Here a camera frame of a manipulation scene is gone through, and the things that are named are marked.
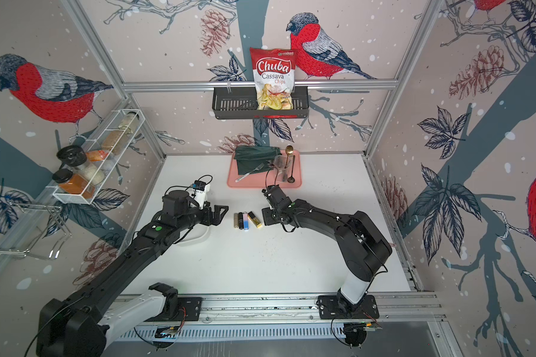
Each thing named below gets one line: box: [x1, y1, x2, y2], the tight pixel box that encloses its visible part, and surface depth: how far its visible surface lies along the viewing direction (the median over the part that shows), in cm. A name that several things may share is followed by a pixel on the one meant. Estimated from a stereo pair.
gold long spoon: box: [284, 145, 295, 169], surface depth 107 cm
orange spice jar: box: [52, 168, 96, 200], surface depth 63 cm
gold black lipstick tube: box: [247, 211, 263, 229], surface depth 95 cm
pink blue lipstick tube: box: [242, 212, 250, 231], surface depth 96 cm
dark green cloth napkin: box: [233, 145, 283, 175], surface depth 120 cm
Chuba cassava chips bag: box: [249, 47, 298, 111], surface depth 85 cm
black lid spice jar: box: [56, 145, 105, 186], surface depth 65 cm
